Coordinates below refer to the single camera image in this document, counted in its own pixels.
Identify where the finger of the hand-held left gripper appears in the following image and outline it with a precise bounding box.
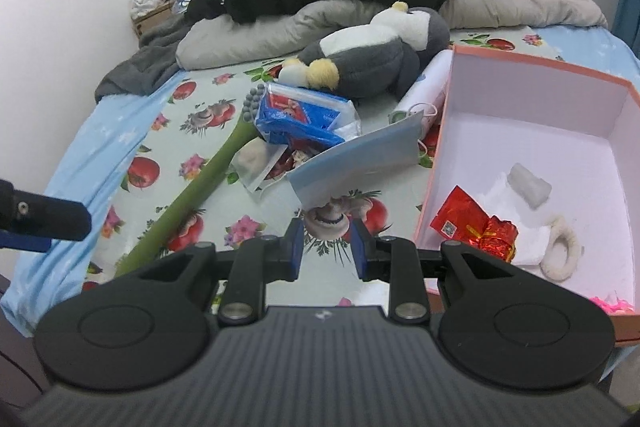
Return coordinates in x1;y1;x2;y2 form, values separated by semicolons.
0;228;52;254
0;179;93;243

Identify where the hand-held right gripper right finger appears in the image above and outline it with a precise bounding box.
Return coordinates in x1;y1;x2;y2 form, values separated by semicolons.
350;219;546;326

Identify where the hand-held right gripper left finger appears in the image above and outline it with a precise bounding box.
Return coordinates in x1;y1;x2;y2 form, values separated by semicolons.
115;217;306;327

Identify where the blue face mask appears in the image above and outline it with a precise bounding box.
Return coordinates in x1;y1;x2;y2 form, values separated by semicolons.
287;102;441;208

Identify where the clear plastic packet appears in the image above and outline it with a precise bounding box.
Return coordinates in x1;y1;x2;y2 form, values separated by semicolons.
232;139;321;192

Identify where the red foil packet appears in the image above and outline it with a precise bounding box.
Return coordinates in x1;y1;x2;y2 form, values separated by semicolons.
430;184;490;249

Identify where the blue tissue pack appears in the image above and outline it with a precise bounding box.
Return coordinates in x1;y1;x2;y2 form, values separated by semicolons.
255;82;361;150

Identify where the red gold candy wrapper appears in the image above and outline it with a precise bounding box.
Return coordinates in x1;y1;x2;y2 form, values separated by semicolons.
479;216;519;264

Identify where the white face mask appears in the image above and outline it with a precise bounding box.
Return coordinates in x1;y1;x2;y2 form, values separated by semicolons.
472;172;551;265

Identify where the translucent white silicone cup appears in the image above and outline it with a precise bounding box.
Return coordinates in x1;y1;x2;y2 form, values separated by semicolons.
507;163;552;209

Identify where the pink cardboard box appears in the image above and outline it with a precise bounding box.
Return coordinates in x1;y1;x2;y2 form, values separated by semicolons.
412;44;640;348

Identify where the white fluffy hair tie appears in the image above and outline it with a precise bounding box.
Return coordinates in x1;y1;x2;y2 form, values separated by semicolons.
540;214;585;283

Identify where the pink fluffy item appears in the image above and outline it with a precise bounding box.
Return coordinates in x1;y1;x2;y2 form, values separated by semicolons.
590;289;636;314

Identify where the tomato print tablecloth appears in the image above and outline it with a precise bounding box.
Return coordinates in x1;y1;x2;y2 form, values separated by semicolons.
82;29;566;308

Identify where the dark grey fleece blanket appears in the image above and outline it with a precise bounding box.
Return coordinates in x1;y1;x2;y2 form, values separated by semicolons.
95;9;196;104

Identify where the white plastic roll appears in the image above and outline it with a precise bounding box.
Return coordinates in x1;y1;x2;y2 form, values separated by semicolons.
390;49;453;140

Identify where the grey penguin plush toy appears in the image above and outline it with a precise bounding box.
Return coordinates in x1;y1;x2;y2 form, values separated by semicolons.
276;1;451;102

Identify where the brown cardboard box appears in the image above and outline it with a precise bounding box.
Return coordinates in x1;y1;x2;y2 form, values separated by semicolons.
131;0;176;45

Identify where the green long-handled bath brush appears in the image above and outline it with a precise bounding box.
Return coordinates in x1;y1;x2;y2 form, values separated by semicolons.
115;83;266;278

